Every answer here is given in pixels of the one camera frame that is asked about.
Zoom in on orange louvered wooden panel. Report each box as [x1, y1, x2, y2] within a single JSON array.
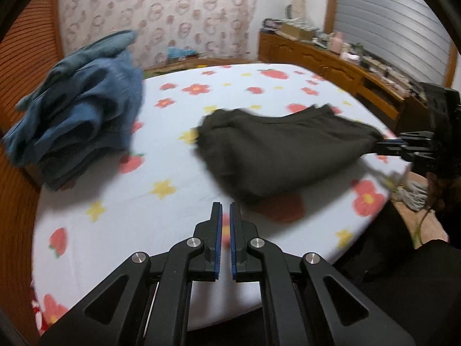
[[0, 0, 65, 130]]

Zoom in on grey window blind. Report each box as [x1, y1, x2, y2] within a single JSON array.
[[333, 0, 454, 87]]

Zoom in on tan floral floor mat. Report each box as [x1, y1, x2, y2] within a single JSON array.
[[400, 171, 451, 249]]

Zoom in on dark grey-blue jeans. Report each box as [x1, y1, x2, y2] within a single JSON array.
[[36, 137, 125, 192]]

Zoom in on small blue box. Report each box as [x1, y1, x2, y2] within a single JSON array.
[[167, 46, 199, 61]]

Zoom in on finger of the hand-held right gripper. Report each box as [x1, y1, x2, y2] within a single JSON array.
[[382, 133, 415, 146], [375, 143, 411, 158]]

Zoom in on wooden cabinet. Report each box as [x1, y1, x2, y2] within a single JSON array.
[[258, 31, 407, 130]]

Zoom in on person's dark clothed leg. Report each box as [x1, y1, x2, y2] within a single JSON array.
[[335, 202, 461, 346]]

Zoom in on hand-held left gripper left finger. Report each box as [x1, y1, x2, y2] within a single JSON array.
[[38, 202, 222, 346]]

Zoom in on ring patterned curtain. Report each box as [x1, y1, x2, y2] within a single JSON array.
[[58, 0, 259, 71]]

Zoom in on cardboard box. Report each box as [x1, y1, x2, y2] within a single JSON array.
[[281, 22, 314, 41]]

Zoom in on white strawberry print bed sheet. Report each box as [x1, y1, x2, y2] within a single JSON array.
[[31, 63, 413, 336]]

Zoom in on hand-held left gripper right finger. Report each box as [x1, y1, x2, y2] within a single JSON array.
[[230, 202, 415, 346]]

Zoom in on black pants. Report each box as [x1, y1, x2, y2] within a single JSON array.
[[195, 104, 385, 206]]

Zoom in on brown floral blanket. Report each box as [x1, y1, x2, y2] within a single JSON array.
[[142, 58, 260, 79]]

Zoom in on person's right hand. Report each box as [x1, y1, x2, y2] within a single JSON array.
[[426, 172, 449, 210]]

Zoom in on wooden bed frame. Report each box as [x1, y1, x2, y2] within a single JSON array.
[[0, 133, 44, 343]]

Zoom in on dark brown chair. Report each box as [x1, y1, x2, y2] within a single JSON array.
[[396, 95, 429, 135]]

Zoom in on grey cloth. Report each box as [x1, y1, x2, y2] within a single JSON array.
[[394, 178, 429, 211]]

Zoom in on light teal denim jeans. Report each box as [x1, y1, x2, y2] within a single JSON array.
[[16, 30, 139, 112]]

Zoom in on blue denim jeans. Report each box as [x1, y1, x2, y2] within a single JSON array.
[[3, 48, 145, 168]]

